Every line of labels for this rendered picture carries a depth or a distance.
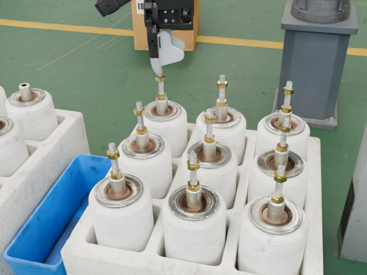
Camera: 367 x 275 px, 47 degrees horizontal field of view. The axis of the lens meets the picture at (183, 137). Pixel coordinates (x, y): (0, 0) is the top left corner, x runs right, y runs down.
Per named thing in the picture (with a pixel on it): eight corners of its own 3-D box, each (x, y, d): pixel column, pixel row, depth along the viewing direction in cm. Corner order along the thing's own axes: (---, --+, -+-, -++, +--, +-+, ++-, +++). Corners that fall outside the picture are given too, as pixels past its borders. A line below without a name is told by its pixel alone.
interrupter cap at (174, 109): (185, 119, 82) (185, 115, 81) (147, 125, 80) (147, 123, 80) (176, 100, 88) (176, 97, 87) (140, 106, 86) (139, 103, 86)
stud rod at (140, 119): (146, 140, 74) (142, 102, 69) (141, 142, 73) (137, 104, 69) (144, 137, 74) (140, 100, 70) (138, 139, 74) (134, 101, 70)
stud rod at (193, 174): (197, 197, 62) (197, 156, 57) (190, 198, 62) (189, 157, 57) (196, 192, 62) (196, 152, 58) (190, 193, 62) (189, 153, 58)
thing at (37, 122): (39, 149, 105) (21, 84, 95) (74, 155, 103) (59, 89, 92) (16, 173, 98) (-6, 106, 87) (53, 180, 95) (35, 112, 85)
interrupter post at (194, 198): (204, 207, 62) (204, 190, 60) (189, 211, 62) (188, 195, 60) (199, 196, 64) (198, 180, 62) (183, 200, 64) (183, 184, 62)
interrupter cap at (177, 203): (227, 215, 61) (228, 211, 60) (177, 228, 59) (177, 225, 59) (208, 182, 67) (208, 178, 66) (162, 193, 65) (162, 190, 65)
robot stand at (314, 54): (276, 91, 139) (286, 0, 122) (335, 98, 135) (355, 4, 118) (270, 122, 125) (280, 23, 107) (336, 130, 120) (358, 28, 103)
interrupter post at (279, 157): (285, 160, 71) (287, 144, 69) (289, 169, 69) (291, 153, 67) (271, 161, 71) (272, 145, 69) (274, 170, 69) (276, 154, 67)
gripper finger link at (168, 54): (184, 83, 76) (183, 33, 71) (152, 83, 76) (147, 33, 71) (185, 75, 79) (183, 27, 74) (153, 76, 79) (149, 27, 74)
